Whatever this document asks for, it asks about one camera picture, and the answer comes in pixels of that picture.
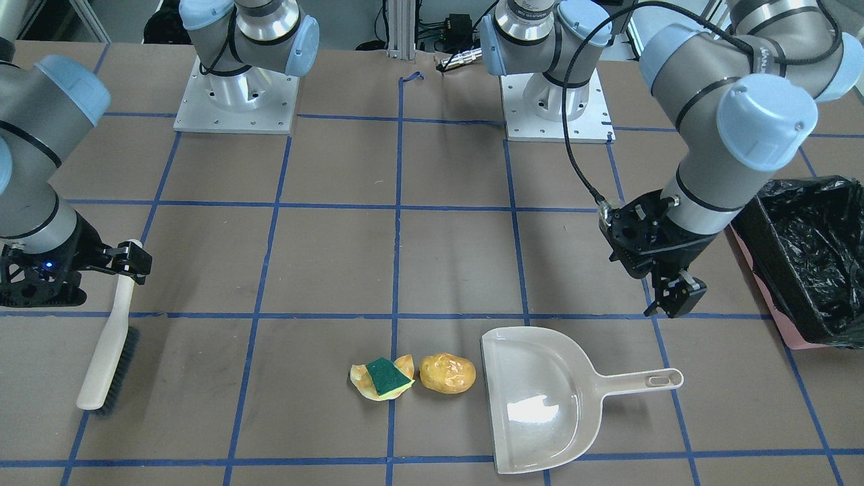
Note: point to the beige hand brush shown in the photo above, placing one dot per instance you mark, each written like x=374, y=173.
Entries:
x=112, y=356

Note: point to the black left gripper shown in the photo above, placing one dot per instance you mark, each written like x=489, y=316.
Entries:
x=683, y=250

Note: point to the yellow potato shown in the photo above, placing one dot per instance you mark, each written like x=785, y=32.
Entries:
x=447, y=374

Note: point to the beige plastic dustpan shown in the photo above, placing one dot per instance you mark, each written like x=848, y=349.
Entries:
x=546, y=398

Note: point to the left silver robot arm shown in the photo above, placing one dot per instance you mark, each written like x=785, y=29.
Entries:
x=743, y=100

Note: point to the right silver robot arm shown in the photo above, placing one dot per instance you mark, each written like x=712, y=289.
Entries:
x=240, y=226

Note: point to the bin with black bag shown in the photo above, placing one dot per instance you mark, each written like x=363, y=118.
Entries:
x=803, y=240

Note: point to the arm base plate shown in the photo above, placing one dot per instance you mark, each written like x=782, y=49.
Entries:
x=256, y=102
x=534, y=111

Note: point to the green yellow sponge piece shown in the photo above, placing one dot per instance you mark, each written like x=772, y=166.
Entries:
x=391, y=378

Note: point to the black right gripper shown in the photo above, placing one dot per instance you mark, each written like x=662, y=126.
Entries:
x=86, y=248

